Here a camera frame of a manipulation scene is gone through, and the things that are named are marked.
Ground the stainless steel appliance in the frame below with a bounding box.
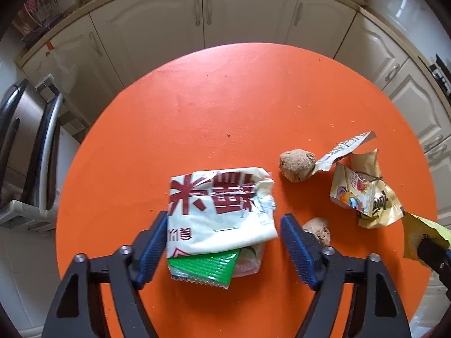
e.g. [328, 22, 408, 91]
[0, 77, 64, 212]

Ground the white torn wrapper strip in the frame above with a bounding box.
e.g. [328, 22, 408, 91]
[312, 131, 376, 173]

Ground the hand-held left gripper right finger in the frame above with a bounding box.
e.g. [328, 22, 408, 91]
[280, 213, 412, 338]

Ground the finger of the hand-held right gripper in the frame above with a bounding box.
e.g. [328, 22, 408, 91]
[417, 237, 451, 291]

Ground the white bag red print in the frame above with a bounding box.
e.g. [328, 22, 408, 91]
[166, 167, 279, 257]

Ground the gold printed snack wrapper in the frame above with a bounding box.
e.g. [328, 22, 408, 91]
[329, 149, 404, 228]

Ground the green ridged wrapper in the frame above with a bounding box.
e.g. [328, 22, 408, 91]
[167, 248, 242, 289]

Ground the clear plastic wrapper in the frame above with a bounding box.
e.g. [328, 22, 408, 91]
[233, 243, 265, 277]

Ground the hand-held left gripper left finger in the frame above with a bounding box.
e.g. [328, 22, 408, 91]
[41, 210, 169, 338]

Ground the brown round pastry ball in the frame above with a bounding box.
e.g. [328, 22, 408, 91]
[279, 148, 317, 183]

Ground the wire dish rack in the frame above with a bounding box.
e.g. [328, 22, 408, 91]
[16, 0, 66, 43]

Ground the black glass gas stove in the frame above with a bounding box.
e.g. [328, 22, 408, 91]
[428, 54, 451, 95]

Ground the yellow snack wrapper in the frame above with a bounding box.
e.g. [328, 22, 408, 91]
[402, 213, 451, 264]

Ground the orange round table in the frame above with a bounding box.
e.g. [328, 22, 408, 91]
[56, 42, 439, 338]

